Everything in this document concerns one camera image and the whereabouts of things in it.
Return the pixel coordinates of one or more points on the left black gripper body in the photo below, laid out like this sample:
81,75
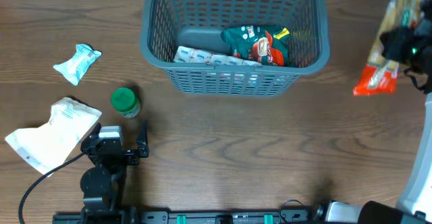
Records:
131,158

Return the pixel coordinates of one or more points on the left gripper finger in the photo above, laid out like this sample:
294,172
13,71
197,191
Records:
142,142
95,132

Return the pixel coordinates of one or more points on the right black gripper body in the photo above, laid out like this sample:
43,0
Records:
408,48

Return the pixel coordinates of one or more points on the orange spaghetti packet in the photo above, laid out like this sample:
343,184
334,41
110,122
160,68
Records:
380,75

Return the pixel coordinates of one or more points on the tissue multipack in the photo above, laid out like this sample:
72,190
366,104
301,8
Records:
189,55

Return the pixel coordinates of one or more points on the green coffee bag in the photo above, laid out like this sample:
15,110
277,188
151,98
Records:
265,44

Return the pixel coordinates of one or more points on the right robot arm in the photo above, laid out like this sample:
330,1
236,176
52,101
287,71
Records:
414,204

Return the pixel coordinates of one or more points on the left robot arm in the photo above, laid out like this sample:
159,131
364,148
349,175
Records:
103,185

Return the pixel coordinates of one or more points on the cream paper pouch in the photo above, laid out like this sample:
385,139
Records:
48,146

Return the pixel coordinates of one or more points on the green lid jar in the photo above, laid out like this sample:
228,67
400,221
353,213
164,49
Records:
125,102

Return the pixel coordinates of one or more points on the light blue snack packet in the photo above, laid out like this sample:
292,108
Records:
75,68

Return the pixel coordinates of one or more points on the grey plastic basket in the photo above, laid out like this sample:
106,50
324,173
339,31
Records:
198,24

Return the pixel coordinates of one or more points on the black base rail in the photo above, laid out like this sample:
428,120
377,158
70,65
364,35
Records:
209,217

